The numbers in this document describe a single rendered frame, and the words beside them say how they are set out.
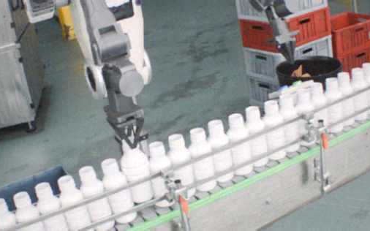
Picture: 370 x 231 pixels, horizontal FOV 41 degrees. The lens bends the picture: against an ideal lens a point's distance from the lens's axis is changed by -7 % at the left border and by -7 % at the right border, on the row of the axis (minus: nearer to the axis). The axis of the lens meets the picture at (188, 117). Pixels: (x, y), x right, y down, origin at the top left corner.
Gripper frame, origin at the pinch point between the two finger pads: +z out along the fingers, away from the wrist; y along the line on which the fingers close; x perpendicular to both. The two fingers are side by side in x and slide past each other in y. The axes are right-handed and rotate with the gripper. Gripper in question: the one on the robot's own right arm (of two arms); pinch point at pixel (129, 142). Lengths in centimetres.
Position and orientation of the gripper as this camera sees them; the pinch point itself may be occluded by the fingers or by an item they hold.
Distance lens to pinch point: 127.2
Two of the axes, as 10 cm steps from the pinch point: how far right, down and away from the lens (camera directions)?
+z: 1.6, 9.1, 3.7
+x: 8.6, -3.1, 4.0
